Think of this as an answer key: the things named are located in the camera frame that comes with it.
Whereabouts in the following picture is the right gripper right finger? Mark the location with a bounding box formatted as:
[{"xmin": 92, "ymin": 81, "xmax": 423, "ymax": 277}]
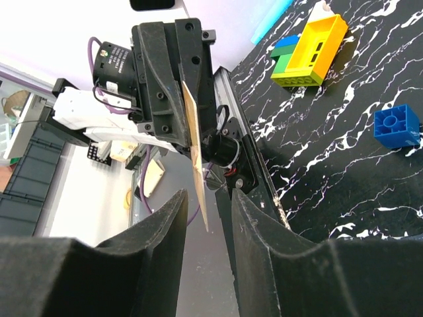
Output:
[{"xmin": 232, "ymin": 190, "xmax": 422, "ymax": 316}]

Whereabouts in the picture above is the yellow green toy house block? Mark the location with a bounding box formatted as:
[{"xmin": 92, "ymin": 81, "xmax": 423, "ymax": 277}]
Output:
[{"xmin": 271, "ymin": 14, "xmax": 348, "ymax": 87}]

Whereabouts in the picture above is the gold VIP credit card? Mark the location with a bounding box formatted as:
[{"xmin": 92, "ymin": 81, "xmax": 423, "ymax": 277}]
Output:
[{"xmin": 182, "ymin": 81, "xmax": 209, "ymax": 232}]

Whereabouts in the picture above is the small blue toy brick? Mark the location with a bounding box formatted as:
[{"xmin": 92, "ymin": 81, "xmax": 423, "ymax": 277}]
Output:
[{"xmin": 373, "ymin": 104, "xmax": 420, "ymax": 149}]

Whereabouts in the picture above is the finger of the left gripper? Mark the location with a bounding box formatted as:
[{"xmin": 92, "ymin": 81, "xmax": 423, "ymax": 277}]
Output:
[
  {"xmin": 174, "ymin": 18, "xmax": 217, "ymax": 155},
  {"xmin": 132, "ymin": 22, "xmax": 190, "ymax": 147}
]

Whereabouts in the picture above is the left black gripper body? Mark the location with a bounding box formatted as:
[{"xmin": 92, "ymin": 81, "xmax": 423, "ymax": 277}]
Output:
[{"xmin": 93, "ymin": 42, "xmax": 135, "ymax": 94}]

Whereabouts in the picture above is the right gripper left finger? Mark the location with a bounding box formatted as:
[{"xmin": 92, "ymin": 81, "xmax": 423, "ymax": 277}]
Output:
[{"xmin": 1, "ymin": 190, "xmax": 188, "ymax": 316}]

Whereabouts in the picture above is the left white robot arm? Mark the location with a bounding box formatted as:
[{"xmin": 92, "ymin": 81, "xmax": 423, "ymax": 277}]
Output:
[{"xmin": 40, "ymin": 18, "xmax": 217, "ymax": 153}]

